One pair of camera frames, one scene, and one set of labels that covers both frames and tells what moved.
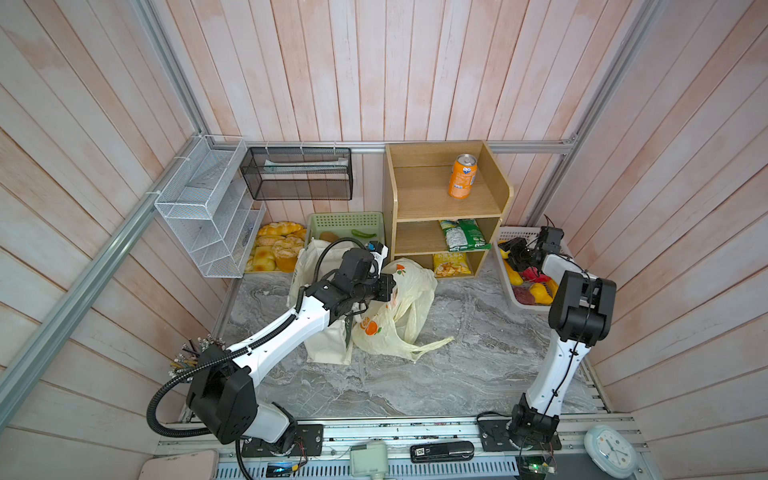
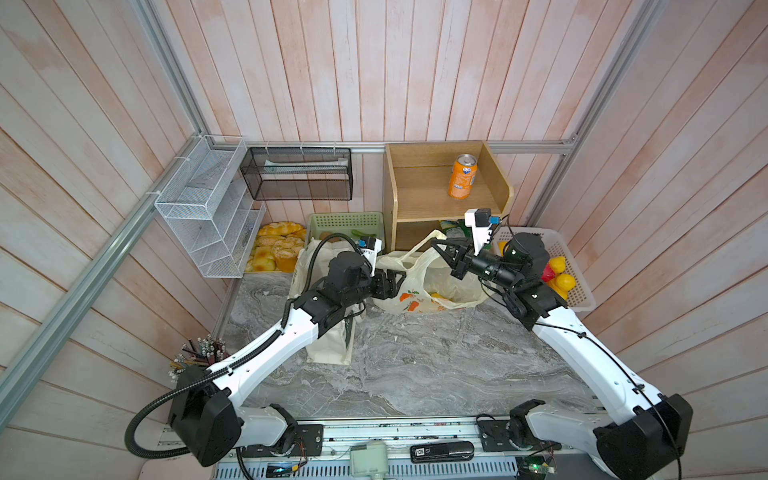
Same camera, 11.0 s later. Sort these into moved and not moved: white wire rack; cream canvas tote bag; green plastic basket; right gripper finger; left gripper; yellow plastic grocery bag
Moved: yellow plastic grocery bag; right gripper finger
Not moved: white wire rack; left gripper; green plastic basket; cream canvas tote bag
